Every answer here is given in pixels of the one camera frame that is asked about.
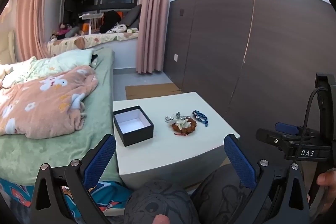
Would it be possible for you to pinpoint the person right hand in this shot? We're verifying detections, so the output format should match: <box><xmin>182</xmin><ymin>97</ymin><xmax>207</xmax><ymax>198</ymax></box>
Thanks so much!
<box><xmin>315</xmin><ymin>168</ymin><xmax>335</xmax><ymax>214</ymax></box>

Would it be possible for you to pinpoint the window seat floral cushion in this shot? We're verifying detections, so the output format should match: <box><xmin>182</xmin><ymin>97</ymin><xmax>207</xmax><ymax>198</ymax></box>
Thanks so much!
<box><xmin>47</xmin><ymin>32</ymin><xmax>138</xmax><ymax>56</ymax></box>

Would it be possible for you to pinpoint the green bed sheet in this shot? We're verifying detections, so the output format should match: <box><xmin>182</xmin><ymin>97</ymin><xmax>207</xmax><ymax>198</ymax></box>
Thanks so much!
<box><xmin>1</xmin><ymin>48</ymin><xmax>114</xmax><ymax>186</ymax></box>

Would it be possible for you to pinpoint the white bedside table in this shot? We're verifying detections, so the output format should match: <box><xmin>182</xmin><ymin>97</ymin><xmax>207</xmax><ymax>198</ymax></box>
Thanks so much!
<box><xmin>113</xmin><ymin>92</ymin><xmax>240</xmax><ymax>190</ymax></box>

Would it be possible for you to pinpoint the pink floral blanket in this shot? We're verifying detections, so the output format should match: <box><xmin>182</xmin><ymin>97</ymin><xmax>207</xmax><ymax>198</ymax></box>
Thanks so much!
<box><xmin>1</xmin><ymin>65</ymin><xmax>98</xmax><ymax>139</ymax></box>

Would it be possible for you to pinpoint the light green pillow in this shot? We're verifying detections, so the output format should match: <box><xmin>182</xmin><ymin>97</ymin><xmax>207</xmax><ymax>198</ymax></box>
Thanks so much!
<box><xmin>2</xmin><ymin>49</ymin><xmax>94</xmax><ymax>88</ymax></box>

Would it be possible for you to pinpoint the person patterned trouser knee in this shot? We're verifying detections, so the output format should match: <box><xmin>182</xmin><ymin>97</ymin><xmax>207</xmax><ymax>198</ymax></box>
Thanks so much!
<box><xmin>123</xmin><ymin>164</ymin><xmax>251</xmax><ymax>223</ymax></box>

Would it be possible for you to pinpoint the brown bead bracelet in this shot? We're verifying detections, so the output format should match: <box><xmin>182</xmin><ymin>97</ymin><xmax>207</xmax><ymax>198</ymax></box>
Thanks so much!
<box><xmin>171</xmin><ymin>117</ymin><xmax>197</xmax><ymax>136</ymax></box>

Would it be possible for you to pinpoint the grey pillow on seat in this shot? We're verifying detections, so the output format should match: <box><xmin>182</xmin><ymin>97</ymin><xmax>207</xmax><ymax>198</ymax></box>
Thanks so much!
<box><xmin>119</xmin><ymin>5</ymin><xmax>142</xmax><ymax>27</ymax></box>

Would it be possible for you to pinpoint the pink curtain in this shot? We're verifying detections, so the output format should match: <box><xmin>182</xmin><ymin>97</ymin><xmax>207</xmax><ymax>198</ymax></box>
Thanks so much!
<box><xmin>136</xmin><ymin>0</ymin><xmax>170</xmax><ymax>74</ymax></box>
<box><xmin>15</xmin><ymin>0</ymin><xmax>47</xmax><ymax>61</ymax></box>

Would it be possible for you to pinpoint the blue braided bracelet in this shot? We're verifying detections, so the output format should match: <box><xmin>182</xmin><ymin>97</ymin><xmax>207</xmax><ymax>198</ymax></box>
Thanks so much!
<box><xmin>192</xmin><ymin>110</ymin><xmax>210</xmax><ymax>127</ymax></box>

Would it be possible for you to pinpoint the black jewelry box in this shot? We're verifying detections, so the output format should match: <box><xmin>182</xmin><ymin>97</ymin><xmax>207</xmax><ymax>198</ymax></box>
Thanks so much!
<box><xmin>113</xmin><ymin>106</ymin><xmax>154</xmax><ymax>147</ymax></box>

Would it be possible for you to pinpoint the pink curtain left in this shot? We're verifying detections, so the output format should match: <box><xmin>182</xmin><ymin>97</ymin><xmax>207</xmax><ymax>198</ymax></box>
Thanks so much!
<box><xmin>15</xmin><ymin>0</ymin><xmax>47</xmax><ymax>61</ymax></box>

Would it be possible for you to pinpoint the person left hand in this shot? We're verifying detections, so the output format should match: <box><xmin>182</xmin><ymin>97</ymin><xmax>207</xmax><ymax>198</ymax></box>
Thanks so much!
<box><xmin>153</xmin><ymin>214</ymin><xmax>170</xmax><ymax>224</ymax></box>

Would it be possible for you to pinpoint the cardboard sheet on floor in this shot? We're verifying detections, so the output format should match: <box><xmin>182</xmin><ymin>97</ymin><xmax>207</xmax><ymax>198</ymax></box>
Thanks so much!
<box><xmin>125</xmin><ymin>83</ymin><xmax>182</xmax><ymax>100</ymax></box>

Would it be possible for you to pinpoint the pink curtain right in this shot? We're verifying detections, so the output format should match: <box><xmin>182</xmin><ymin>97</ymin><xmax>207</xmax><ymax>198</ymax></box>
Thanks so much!
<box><xmin>136</xmin><ymin>0</ymin><xmax>170</xmax><ymax>74</ymax></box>

